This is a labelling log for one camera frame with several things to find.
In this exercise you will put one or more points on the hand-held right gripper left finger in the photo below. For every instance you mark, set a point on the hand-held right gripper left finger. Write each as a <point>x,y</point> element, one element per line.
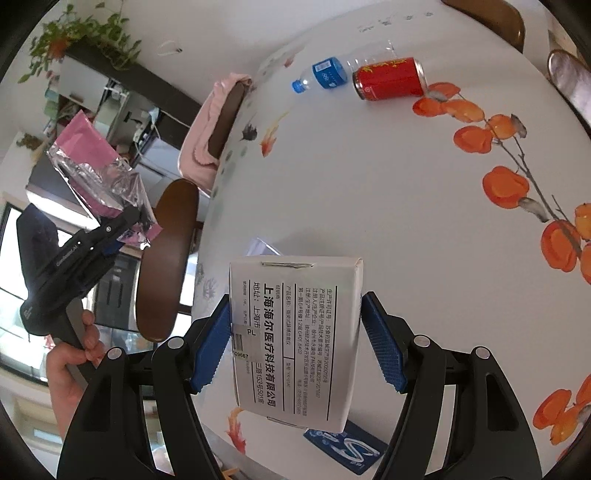
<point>212,350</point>

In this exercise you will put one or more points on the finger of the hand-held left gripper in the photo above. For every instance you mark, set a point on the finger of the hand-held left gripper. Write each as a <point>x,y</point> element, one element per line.
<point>121,228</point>

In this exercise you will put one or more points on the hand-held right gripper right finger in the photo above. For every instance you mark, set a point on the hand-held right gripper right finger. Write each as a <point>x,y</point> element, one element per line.
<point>385,350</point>

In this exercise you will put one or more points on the pink foil wrapper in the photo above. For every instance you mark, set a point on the pink foil wrapper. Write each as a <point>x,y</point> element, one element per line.
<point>92,161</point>

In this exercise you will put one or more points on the white cardboard box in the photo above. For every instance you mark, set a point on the white cardboard box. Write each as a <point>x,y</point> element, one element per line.
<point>295,341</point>

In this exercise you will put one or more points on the person's left hand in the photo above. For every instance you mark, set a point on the person's left hand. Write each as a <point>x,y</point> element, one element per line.
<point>64,383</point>

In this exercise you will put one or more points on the brown wooden chair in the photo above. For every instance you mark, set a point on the brown wooden chair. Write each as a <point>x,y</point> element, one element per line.
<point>226,120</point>
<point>575,87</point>
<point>494,18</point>
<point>166,258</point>

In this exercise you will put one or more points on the blue gum box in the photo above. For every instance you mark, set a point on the blue gum box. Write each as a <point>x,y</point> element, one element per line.
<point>346,450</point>

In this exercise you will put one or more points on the chair with pink cushion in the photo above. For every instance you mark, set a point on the chair with pink cushion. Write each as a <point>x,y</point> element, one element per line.
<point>198,147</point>

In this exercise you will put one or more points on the clear plastic tray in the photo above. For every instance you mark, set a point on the clear plastic tray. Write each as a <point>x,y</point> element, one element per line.
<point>261,247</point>

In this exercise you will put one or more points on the dark wooden partition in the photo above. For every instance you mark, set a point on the dark wooden partition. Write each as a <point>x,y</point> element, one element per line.
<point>152,83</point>

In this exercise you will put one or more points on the green potted plant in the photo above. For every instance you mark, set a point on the green potted plant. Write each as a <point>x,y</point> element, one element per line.
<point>55,41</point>

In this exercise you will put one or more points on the clear water bottle blue label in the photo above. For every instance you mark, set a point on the clear water bottle blue label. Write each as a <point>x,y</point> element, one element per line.
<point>328,74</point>

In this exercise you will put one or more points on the red drink can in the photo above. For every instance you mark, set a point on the red drink can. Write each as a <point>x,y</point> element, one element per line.
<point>392,78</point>

